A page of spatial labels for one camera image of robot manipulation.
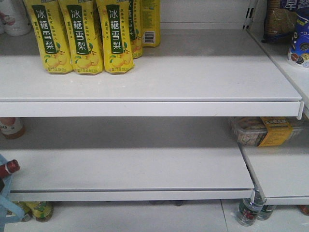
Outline white shelf board upper right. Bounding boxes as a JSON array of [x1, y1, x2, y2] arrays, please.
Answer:
[[0, 117, 254, 201]]

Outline brown biscuit packet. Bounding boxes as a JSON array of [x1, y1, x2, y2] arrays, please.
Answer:
[[264, 0, 298, 43]]

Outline blue biscuit cup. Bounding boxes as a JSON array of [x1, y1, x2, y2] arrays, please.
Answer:
[[287, 8, 309, 70]]

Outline red coca-cola aluminium bottle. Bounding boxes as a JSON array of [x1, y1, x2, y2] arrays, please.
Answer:
[[0, 159, 20, 178]]

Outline white shelf board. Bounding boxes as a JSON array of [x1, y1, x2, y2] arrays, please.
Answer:
[[0, 117, 254, 201], [0, 29, 304, 117]]

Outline white peach drink bottle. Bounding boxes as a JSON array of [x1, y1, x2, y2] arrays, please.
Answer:
[[0, 0, 31, 36]]

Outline yellow pear drink bottle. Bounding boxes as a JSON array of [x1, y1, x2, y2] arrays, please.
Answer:
[[58, 0, 104, 75], [24, 0, 73, 74], [96, 0, 134, 74]]

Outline white shelf board top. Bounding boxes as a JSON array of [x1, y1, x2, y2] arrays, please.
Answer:
[[0, 29, 304, 117]]

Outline clear water bottle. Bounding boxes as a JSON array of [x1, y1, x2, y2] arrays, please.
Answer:
[[257, 205, 277, 221], [236, 190, 265, 227]]

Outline orange C100 drink bottle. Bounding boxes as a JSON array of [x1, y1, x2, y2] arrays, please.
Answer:
[[0, 117, 26, 139]]

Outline clear biscuit box yellow label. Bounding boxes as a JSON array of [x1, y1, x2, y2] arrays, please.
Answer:
[[228, 116, 309, 146]]

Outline yellow lemon tea bottle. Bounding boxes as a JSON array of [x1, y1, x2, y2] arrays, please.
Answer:
[[13, 202, 32, 222], [25, 201, 54, 222]]

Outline light blue plastic basket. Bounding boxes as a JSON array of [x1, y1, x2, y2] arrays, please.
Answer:
[[0, 154, 26, 232]]

